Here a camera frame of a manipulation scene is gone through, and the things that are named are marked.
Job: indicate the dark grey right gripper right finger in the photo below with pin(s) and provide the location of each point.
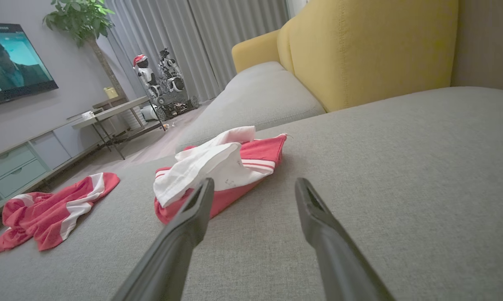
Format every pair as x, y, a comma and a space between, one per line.
335, 259

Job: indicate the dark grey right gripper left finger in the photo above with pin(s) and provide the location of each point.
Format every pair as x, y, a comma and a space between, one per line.
172, 251

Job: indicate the red mesh shorts white stripes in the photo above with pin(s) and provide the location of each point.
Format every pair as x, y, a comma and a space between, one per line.
46, 213

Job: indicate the red and white shirt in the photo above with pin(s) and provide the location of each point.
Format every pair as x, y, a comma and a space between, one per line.
260, 150

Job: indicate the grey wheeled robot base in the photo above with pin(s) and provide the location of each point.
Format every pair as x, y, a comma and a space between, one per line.
176, 104

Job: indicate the large grey sofa seat cushion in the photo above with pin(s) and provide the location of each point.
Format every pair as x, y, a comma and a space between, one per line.
402, 167

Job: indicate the white ribbed heater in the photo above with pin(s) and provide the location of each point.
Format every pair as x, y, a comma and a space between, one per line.
134, 119

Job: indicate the grey side table black legs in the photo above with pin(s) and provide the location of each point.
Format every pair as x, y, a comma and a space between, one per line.
113, 110

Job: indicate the small yellow container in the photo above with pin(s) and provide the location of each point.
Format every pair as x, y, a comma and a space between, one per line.
110, 93

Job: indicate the grey television cabinet with drawers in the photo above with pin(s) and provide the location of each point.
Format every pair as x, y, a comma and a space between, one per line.
17, 167

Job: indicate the grey sofa back cushion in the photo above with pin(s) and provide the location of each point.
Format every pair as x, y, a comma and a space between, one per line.
260, 96
481, 42

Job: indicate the white humanoid robot red cap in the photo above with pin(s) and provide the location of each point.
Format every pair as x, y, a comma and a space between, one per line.
145, 73

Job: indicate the white and black humanoid robot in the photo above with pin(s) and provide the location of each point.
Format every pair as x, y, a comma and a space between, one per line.
172, 71

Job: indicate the yellow sofa back cushion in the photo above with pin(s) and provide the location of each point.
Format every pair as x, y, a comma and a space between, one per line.
360, 50

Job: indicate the grey pleated curtain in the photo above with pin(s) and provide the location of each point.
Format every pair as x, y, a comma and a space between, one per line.
218, 42

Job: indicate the yellow sofa armrest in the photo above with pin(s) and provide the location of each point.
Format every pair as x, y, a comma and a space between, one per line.
255, 50

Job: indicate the black flat screen television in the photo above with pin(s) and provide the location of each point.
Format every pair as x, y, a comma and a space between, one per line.
13, 62

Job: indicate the green leafy indoor tree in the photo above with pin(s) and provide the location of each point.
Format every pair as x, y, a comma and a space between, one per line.
80, 21

